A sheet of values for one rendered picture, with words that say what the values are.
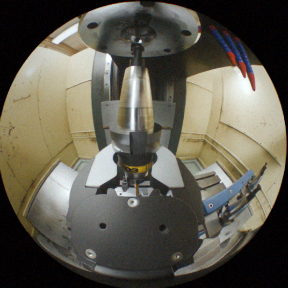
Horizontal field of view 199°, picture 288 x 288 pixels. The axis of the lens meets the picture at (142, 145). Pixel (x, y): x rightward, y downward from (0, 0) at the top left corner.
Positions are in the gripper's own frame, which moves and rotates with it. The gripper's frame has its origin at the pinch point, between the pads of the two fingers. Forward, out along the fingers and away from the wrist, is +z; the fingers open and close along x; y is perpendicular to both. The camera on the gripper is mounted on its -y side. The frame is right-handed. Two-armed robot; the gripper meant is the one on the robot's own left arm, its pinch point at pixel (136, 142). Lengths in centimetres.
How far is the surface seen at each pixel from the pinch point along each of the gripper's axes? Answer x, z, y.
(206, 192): 50, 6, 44
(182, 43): 5.9, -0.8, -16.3
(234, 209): 19.9, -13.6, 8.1
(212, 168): 90, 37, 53
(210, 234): 14.3, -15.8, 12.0
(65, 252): -59, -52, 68
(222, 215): 18.8, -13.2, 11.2
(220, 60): 27.2, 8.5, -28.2
